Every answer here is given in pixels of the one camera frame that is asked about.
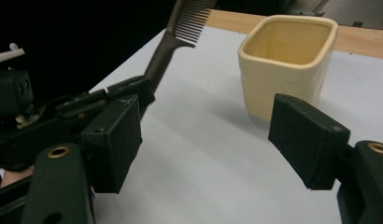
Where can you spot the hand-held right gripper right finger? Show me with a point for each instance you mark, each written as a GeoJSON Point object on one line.
{"type": "Point", "coordinates": [308, 140]}

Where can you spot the black comb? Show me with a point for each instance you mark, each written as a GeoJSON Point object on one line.
{"type": "Point", "coordinates": [163, 57]}

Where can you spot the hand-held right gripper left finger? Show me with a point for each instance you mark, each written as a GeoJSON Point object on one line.
{"type": "Point", "coordinates": [113, 146]}

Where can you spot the cream square cup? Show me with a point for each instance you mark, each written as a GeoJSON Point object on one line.
{"type": "Point", "coordinates": [283, 79]}

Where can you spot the white board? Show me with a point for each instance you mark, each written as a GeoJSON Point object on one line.
{"type": "Point", "coordinates": [211, 171]}

